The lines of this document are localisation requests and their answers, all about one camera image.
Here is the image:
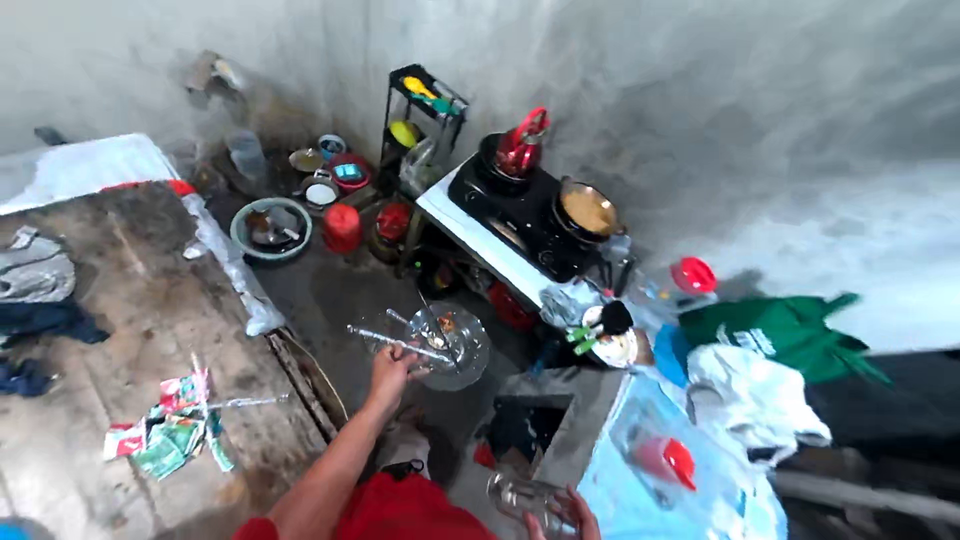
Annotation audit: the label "beige metal bowl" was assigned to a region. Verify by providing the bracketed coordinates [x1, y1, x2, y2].
[288, 147, 327, 174]

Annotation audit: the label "clear glass plate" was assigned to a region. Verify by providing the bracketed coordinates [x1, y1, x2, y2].
[408, 301, 492, 393]

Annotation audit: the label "pot with white contents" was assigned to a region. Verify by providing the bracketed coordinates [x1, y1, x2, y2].
[301, 174, 342, 210]

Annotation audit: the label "white topped stove table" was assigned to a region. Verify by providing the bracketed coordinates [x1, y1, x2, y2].
[400, 151, 560, 310]

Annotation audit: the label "clear plastic straw wrapper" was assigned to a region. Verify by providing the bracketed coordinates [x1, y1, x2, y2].
[208, 393, 289, 411]

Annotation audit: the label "green shopping bag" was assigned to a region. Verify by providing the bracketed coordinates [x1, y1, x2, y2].
[678, 292, 894, 387]

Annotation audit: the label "metal spoon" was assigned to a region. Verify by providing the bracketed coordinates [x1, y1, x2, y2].
[417, 288, 460, 369]

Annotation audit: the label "red plastic container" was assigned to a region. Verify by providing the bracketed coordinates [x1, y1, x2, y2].
[322, 203, 363, 255]

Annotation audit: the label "red basin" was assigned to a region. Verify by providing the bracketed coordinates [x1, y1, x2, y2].
[487, 279, 538, 331]

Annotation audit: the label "black gas stove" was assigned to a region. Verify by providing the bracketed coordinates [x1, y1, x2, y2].
[447, 132, 622, 284]

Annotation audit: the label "frying pan with brown contents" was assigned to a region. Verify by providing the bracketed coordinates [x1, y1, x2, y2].
[551, 177, 624, 246]

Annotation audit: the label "blue plastic container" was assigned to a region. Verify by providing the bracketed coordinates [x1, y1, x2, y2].
[652, 324, 691, 389]

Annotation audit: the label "person's legs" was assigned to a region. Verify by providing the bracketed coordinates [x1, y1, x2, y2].
[375, 408, 434, 481]

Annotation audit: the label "white plate with food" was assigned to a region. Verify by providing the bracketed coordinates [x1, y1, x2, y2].
[582, 304, 639, 369]

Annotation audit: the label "red lidded clear pitcher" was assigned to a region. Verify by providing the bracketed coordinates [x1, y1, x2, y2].
[611, 412, 699, 511]

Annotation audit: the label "wooden table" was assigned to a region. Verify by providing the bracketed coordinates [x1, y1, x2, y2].
[0, 180, 348, 540]

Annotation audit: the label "white plastic bag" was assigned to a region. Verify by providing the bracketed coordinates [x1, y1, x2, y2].
[685, 343, 834, 468]

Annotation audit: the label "clear plastic jug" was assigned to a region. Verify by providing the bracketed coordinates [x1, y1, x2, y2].
[227, 129, 268, 183]

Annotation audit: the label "clear plastic bag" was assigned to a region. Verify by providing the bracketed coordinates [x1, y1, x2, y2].
[539, 277, 606, 330]

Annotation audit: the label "person's right hand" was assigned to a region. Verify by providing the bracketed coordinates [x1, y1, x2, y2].
[522, 483, 603, 540]

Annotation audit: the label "green handled utensil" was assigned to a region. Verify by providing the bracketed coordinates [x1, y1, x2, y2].
[566, 325, 603, 357]

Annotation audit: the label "person's left forearm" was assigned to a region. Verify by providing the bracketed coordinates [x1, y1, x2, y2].
[267, 397, 401, 540]

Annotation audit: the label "dark blue cloth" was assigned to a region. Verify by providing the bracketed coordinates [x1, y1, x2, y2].
[0, 298, 111, 349]

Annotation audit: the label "red bowl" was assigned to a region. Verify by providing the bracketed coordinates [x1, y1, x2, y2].
[327, 153, 372, 193]

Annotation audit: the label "light blue table cover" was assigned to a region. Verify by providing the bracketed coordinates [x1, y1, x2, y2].
[576, 367, 789, 540]

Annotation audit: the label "red round lid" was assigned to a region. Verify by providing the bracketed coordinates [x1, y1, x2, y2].
[670, 256, 718, 296]

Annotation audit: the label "clear glass jar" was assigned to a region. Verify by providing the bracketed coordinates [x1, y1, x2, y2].
[486, 470, 583, 540]

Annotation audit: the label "black storage rack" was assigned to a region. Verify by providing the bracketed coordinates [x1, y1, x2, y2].
[378, 63, 470, 198]

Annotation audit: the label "pale green rimmed basin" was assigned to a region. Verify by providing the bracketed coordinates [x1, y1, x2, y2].
[229, 197, 314, 264]

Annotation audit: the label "white plastic sheet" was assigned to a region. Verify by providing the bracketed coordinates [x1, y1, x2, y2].
[0, 133, 288, 337]

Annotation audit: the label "pile of torn packets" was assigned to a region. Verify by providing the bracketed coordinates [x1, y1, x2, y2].
[103, 354, 235, 481]

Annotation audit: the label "grey cloth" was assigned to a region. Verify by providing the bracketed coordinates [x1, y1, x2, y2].
[0, 226, 77, 305]

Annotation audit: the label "person's body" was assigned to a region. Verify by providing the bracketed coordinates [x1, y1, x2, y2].
[232, 459, 499, 540]

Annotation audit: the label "dark navy cloth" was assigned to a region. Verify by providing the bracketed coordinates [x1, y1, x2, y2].
[0, 357, 55, 397]

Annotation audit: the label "person's left hand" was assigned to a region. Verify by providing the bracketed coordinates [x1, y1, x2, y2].
[367, 342, 432, 418]

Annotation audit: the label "red kettle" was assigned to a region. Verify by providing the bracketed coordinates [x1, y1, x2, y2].
[493, 107, 552, 180]

